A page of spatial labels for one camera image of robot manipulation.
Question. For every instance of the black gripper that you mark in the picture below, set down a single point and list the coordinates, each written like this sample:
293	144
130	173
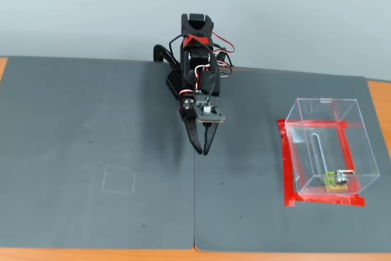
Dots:
190	113

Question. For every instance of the green lego block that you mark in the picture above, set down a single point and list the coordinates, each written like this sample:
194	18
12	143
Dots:
330	181

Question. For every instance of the transparent acrylic box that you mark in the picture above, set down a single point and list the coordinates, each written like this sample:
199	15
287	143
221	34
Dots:
330	145

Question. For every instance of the silver metal box latch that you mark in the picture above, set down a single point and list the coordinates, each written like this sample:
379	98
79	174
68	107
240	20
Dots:
341	178

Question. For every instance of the grey foam mat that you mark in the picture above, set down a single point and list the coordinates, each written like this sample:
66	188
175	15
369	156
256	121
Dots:
76	135
244	166

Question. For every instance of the red tape strip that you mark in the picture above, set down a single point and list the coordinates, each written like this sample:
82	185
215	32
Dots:
287	175
320	200
282	123
343	151

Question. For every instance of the short red tape band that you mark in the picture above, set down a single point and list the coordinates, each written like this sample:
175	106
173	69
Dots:
200	41

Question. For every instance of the black table clamp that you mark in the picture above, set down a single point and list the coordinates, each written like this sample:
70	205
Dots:
157	51

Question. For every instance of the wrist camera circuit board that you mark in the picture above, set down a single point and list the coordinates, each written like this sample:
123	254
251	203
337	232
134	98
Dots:
214	115

